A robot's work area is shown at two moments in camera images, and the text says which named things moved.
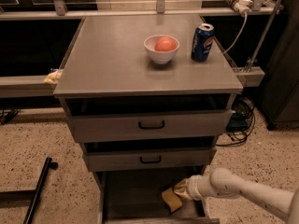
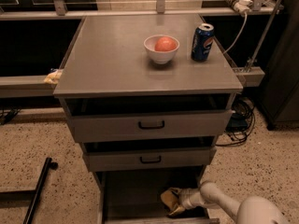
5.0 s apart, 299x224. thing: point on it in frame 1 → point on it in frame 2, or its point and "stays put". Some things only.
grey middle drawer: x=149 y=154 stays put
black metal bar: x=32 y=195 stays put
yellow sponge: x=172 y=200 stays put
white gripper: x=195 y=188 → x=187 y=199
